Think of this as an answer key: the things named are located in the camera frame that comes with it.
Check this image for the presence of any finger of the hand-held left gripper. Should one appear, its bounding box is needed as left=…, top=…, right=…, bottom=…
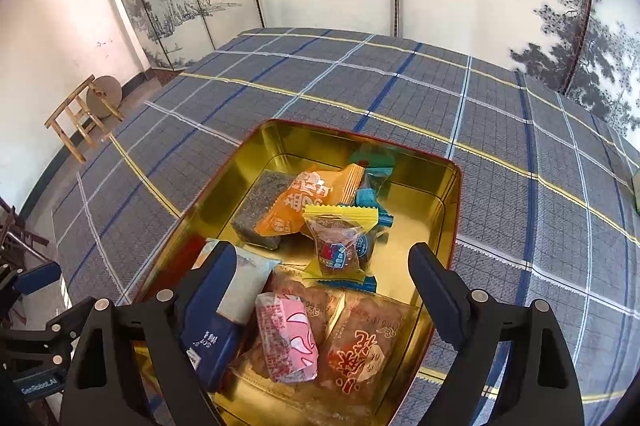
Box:
left=9, top=262, right=63, bottom=298

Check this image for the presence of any yellow candy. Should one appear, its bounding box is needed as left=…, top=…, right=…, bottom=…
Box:
left=302, top=203, right=378, bottom=287

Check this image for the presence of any orange snack packet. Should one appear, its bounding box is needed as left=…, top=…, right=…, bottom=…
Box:
left=260, top=163, right=366, bottom=239

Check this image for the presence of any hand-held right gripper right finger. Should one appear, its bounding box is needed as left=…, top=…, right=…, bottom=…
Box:
left=407, top=242, right=586, bottom=426

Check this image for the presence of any clear bag of fried twists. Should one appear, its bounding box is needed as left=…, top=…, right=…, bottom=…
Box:
left=245, top=266, right=426, bottom=412

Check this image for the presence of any red and gold tin box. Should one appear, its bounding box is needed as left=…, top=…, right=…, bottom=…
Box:
left=127, top=118, right=463, bottom=426

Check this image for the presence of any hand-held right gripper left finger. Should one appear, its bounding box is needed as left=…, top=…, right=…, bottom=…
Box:
left=59, top=242, right=240, bottom=426

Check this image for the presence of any blue plaid tablecloth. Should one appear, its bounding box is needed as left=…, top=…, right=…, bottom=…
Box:
left=47, top=27, right=640, bottom=426

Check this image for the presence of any wooden stool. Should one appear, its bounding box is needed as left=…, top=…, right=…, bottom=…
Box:
left=44, top=75, right=125, bottom=164

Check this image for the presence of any blue candy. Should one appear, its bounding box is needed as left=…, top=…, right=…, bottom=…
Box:
left=355, top=188, right=396, bottom=227
left=362, top=168, right=391, bottom=197

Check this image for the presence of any pink snack packet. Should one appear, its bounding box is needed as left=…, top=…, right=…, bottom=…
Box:
left=255, top=291, right=321, bottom=384

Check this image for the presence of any dark wooden chair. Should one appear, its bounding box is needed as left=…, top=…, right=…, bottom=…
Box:
left=0, top=196, right=51, bottom=267

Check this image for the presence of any black sesame block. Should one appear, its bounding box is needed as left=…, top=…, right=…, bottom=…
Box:
left=231, top=170, right=296, bottom=251

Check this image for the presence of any navy cracker packet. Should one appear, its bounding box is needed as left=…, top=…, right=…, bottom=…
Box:
left=180, top=238, right=282, bottom=394

